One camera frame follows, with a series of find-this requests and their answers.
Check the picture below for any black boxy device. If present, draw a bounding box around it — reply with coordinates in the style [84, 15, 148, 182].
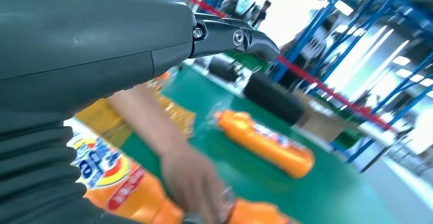
[207, 56, 244, 83]

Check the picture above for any yellow taped cardboard mat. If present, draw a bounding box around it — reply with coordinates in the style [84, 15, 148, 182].
[74, 90, 197, 149]

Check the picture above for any red steel beam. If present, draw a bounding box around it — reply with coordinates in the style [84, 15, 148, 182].
[154, 0, 398, 134]

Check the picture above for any white cabinet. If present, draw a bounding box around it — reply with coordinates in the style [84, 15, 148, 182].
[362, 158, 433, 224]

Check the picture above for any black zipped carrying case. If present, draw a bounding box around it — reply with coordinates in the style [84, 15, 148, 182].
[243, 72, 305, 126]

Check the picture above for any blue steel shelving rack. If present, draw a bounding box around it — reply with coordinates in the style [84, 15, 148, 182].
[149, 0, 433, 172]

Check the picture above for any brown cardboard box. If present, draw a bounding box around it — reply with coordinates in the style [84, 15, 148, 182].
[294, 90, 359, 142]

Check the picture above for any green plastic crate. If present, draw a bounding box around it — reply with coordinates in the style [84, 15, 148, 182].
[329, 128, 364, 151]
[226, 50, 271, 72]

